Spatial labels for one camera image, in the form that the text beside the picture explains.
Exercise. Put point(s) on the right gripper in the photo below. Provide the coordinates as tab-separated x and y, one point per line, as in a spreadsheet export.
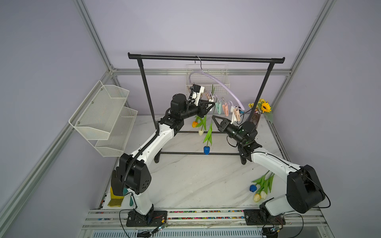
224	126

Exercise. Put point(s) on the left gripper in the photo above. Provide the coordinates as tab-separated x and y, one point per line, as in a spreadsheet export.
201	107

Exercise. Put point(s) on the orange tulip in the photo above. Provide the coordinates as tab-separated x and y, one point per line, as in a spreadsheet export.
198	120

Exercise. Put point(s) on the blue tulip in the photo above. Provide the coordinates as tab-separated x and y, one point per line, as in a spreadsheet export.
263	184
208	139

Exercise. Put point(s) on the black clothes rack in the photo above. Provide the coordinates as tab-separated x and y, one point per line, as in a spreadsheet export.
208	58

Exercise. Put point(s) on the cream white tulip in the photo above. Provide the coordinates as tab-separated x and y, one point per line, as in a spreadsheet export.
202	130

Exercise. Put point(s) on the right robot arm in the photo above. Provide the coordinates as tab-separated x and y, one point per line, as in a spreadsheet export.
303	188

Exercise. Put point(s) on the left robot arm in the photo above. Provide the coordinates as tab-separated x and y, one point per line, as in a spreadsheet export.
132	172

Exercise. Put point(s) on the sunflower bouquet in vase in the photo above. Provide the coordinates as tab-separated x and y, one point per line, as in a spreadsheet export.
262	107

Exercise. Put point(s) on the cream tulip right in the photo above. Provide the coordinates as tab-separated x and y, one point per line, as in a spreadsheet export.
259	196

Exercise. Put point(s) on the white mesh tiered shelf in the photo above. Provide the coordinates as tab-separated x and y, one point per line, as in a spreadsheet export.
104	120

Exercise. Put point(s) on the green work glove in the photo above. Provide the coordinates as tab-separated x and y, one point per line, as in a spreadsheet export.
128	194

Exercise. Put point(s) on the black yellow work glove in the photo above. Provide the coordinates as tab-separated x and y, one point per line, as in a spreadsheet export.
116	191

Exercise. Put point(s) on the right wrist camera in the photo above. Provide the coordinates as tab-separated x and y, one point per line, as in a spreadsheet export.
236	114

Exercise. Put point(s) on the white wire wall basket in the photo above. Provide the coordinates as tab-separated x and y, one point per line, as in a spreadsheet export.
218	71

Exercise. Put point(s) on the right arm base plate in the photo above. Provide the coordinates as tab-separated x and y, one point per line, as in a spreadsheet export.
261	216

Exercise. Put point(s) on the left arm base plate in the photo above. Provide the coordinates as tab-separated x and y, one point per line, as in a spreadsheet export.
153	218

